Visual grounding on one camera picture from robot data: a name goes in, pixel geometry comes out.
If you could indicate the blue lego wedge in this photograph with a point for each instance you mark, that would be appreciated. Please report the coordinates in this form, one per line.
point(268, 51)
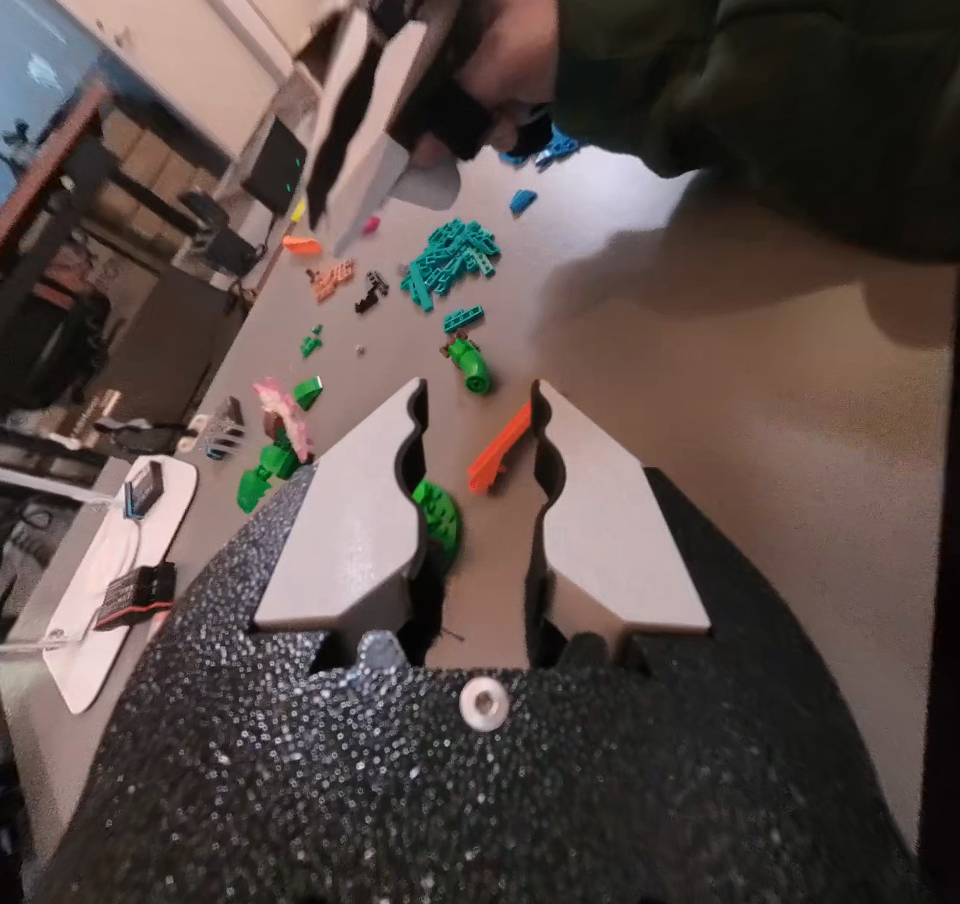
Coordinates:
point(523, 201)

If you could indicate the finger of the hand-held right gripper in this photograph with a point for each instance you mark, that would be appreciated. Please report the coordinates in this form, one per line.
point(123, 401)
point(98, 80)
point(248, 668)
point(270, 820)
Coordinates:
point(375, 184)
point(341, 71)

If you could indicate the black lego pieces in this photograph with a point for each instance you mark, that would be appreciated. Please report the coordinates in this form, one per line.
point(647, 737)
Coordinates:
point(371, 290)

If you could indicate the salmon lego pieces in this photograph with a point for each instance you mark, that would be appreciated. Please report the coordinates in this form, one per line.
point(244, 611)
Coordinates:
point(330, 281)

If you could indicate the green lego cylinder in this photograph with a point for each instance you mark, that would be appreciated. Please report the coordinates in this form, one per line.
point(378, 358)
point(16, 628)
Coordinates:
point(471, 368)

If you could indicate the black box with red stripe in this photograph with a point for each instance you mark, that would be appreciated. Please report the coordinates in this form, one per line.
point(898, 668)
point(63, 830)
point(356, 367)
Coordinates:
point(139, 593)

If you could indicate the blue lego pieces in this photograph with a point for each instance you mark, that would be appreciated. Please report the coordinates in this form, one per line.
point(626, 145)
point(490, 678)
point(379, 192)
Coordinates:
point(551, 150)

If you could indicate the pink lego flower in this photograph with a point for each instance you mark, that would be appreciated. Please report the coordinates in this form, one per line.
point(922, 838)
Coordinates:
point(289, 413)

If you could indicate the small green lego leaf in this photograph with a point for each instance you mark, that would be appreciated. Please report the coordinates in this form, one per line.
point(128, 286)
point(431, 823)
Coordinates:
point(311, 341)

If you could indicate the green lego base with brown piece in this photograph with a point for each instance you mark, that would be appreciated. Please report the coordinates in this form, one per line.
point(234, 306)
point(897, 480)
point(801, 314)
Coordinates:
point(439, 518)

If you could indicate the pile of teal lego pieces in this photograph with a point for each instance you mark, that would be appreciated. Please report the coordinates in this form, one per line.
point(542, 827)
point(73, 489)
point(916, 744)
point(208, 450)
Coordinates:
point(450, 259)

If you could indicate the green lego leaf cluster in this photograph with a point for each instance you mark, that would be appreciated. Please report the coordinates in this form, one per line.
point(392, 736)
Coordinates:
point(266, 473)

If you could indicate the black box with green light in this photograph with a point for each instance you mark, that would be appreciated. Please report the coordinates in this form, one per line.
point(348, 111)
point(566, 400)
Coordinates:
point(274, 165)

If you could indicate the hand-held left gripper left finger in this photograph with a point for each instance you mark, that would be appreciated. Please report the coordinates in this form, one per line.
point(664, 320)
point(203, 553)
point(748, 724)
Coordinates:
point(352, 514)

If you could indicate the grey and white device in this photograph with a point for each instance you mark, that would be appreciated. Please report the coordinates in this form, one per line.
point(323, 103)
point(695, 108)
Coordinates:
point(217, 428)

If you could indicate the long orange lego piece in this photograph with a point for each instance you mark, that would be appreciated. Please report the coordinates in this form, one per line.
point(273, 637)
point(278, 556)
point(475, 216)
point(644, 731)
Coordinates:
point(499, 450)

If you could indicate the person's right hand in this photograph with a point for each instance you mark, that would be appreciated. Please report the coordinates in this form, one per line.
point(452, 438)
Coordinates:
point(517, 41)

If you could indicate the small black box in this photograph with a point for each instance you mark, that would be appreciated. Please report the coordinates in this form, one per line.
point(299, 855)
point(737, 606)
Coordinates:
point(145, 488)

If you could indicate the green lego wedge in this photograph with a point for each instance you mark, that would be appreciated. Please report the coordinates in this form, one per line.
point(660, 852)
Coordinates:
point(307, 394)

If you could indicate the short orange lego piece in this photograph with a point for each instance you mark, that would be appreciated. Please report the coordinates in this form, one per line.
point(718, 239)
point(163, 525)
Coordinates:
point(301, 245)

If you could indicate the yellow lego piece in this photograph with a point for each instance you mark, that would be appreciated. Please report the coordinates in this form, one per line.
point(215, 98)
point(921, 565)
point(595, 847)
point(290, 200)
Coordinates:
point(298, 212)

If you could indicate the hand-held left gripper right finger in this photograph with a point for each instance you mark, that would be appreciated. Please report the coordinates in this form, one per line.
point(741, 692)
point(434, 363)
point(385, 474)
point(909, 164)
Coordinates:
point(615, 536)

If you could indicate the white flat board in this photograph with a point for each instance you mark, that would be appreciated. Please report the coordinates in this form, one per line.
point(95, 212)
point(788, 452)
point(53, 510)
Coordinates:
point(112, 566)

